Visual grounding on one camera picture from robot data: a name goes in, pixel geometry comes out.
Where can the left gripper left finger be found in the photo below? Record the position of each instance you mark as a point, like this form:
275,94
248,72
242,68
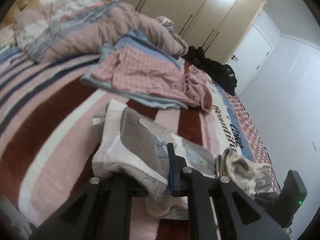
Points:
100,209

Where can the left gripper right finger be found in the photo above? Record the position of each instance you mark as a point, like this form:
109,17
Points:
218,208

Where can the cream grey patterned pants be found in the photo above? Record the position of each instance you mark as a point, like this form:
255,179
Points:
133,144

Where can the black clothing pile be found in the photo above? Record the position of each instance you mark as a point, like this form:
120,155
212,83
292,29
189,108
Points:
222,74

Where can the striped fleece bed blanket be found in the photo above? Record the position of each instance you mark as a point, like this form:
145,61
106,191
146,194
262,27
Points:
47,137

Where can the pink checked folded garment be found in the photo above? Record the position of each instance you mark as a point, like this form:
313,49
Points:
129,68

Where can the white room door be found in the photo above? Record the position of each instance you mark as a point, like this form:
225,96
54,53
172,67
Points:
248,57

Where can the blue folded cloth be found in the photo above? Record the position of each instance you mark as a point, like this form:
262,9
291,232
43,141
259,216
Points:
138,40

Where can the pink plaid quilt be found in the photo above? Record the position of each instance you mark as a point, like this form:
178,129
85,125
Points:
73,27

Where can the beige wooden wardrobe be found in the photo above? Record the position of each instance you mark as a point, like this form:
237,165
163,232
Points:
217,26

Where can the white wall switch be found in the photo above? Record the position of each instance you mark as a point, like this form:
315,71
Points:
316,145

